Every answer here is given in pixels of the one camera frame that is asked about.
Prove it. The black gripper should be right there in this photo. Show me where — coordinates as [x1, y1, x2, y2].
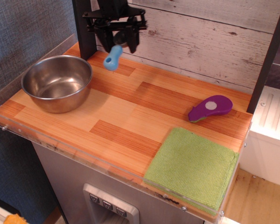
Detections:
[83, 0, 147, 54]

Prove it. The blue handled grey spoon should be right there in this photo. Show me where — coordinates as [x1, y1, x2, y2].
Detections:
[103, 31, 128, 71]

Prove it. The green cloth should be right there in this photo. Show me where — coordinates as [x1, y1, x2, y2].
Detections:
[144, 128, 239, 216]

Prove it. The stainless steel bowl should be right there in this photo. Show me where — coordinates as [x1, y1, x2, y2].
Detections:
[21, 55, 93, 113]

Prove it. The purple toy eggplant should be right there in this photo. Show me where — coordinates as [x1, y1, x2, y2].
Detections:
[188, 95, 233, 123]

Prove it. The grey toy fridge cabinet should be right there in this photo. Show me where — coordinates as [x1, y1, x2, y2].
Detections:
[33, 143, 204, 224]

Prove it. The silver dispenser button panel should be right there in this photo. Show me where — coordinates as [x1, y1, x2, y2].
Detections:
[83, 183, 140, 224]

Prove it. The yellow object bottom left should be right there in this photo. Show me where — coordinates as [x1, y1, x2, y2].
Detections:
[3, 214, 27, 224]

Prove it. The dark left vertical post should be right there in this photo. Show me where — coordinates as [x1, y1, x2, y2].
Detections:
[72, 0, 97, 60]

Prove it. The dark vertical post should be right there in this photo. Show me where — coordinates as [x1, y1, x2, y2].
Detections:
[246, 16, 280, 114]
[72, 0, 97, 60]

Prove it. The dark right vertical post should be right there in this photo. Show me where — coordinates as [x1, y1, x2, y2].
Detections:
[246, 16, 280, 114]

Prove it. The clear acrylic guard rail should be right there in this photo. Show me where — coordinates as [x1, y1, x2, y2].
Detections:
[0, 115, 239, 224]

